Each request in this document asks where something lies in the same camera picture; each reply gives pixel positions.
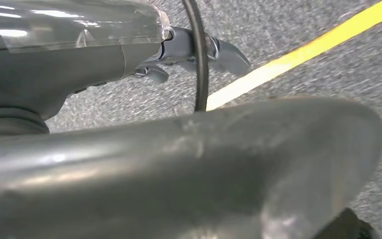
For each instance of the black robot foot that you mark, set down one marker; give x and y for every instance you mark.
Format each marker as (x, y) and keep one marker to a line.
(346, 227)

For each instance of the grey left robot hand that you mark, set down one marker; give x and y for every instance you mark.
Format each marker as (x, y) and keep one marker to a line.
(79, 59)

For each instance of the yellow floor tape square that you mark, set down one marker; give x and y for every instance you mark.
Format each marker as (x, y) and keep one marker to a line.
(309, 51)

